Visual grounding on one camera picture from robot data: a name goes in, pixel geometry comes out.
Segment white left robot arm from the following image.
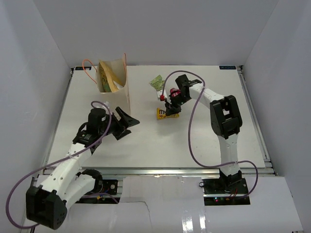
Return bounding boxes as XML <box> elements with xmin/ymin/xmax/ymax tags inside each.
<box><xmin>26</xmin><ymin>107</ymin><xmax>139</xmax><ymax>230</ymax></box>

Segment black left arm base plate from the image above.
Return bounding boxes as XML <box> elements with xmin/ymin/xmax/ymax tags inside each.
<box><xmin>76</xmin><ymin>179</ymin><xmax>120</xmax><ymax>204</ymax></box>

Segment aluminium front rail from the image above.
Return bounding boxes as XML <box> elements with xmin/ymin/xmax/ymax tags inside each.
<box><xmin>42</xmin><ymin>167</ymin><xmax>275</xmax><ymax>176</ymax></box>

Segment blue right corner label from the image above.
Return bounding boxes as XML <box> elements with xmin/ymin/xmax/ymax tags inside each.
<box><xmin>219</xmin><ymin>66</ymin><xmax>236</xmax><ymax>70</ymax></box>

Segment blue left corner label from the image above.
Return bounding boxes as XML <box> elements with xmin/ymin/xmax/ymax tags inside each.
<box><xmin>74</xmin><ymin>66</ymin><xmax>92</xmax><ymax>71</ymax></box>

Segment large brown kraft snack bag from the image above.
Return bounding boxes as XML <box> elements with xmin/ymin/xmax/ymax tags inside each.
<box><xmin>97</xmin><ymin>60</ymin><xmax>124</xmax><ymax>93</ymax></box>

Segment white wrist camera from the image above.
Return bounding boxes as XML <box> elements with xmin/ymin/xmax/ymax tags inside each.
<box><xmin>112</xmin><ymin>113</ymin><xmax>121</xmax><ymax>120</ymax></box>
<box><xmin>156</xmin><ymin>90</ymin><xmax>167</xmax><ymax>101</ymax></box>

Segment yellow M&M's packet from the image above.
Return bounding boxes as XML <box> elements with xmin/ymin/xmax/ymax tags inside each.
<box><xmin>156</xmin><ymin>108</ymin><xmax>179</xmax><ymax>120</ymax></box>

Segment cream paper bag orange handles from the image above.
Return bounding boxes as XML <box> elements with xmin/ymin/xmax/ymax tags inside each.
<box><xmin>82</xmin><ymin>53</ymin><xmax>131</xmax><ymax>114</ymax></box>

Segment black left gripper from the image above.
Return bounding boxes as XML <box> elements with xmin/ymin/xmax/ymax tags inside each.
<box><xmin>98</xmin><ymin>106</ymin><xmax>138</xmax><ymax>140</ymax></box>

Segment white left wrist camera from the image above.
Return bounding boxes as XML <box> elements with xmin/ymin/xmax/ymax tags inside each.
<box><xmin>112</xmin><ymin>113</ymin><xmax>121</xmax><ymax>120</ymax></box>

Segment pink red snack packet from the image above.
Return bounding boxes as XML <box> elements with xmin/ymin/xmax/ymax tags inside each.
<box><xmin>170</xmin><ymin>88</ymin><xmax>181</xmax><ymax>98</ymax></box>

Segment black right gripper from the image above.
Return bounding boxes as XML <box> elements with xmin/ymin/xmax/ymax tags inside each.
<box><xmin>165</xmin><ymin>93</ymin><xmax>191</xmax><ymax>117</ymax></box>

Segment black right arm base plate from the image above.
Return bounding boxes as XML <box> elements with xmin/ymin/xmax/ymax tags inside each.
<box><xmin>198</xmin><ymin>178</ymin><xmax>251</xmax><ymax>206</ymax></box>

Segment green crumpled snack packet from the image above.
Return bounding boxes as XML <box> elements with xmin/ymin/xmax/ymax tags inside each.
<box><xmin>149</xmin><ymin>75</ymin><xmax>165</xmax><ymax>91</ymax></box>

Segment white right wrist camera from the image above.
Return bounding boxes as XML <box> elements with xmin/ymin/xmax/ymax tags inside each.
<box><xmin>156</xmin><ymin>90</ymin><xmax>167</xmax><ymax>101</ymax></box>

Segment blue corner label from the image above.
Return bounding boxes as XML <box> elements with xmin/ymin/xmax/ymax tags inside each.
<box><xmin>219</xmin><ymin>66</ymin><xmax>236</xmax><ymax>70</ymax></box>
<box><xmin>74</xmin><ymin>66</ymin><xmax>92</xmax><ymax>71</ymax></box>

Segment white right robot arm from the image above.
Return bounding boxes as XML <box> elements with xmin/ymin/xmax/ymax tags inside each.
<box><xmin>159</xmin><ymin>71</ymin><xmax>242</xmax><ymax>194</ymax></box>

